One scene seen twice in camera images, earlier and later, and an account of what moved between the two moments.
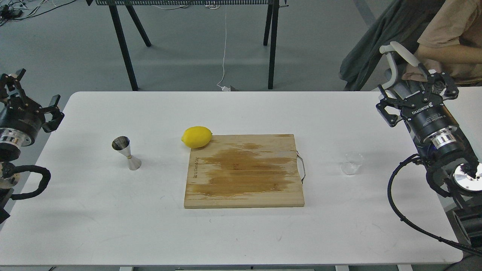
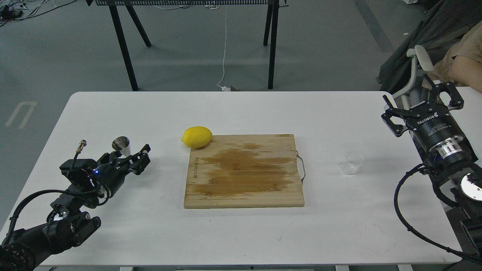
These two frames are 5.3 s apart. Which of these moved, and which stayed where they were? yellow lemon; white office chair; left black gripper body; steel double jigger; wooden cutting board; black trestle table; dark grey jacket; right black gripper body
Moved: left black gripper body; white office chair; dark grey jacket
Stayed: right black gripper body; yellow lemon; black trestle table; steel double jigger; wooden cutting board
